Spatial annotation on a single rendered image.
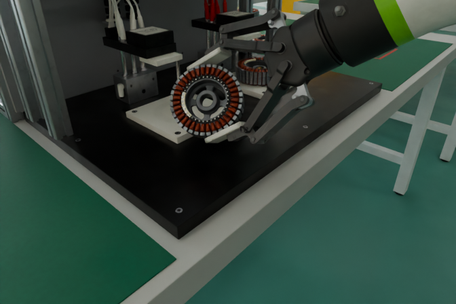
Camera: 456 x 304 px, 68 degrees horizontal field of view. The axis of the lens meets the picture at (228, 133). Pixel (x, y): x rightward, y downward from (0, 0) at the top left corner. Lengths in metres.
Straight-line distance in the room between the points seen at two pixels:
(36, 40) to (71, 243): 0.31
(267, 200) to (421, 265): 1.13
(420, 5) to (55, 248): 0.47
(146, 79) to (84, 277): 0.44
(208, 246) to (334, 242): 1.13
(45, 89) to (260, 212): 0.38
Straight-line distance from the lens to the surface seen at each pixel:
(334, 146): 0.63
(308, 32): 0.42
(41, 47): 0.60
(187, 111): 0.51
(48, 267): 0.45
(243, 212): 0.46
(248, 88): 0.76
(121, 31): 0.70
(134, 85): 0.73
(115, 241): 0.45
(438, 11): 0.40
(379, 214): 1.72
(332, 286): 1.37
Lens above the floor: 1.06
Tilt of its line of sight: 29 degrees down
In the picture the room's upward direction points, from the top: straight up
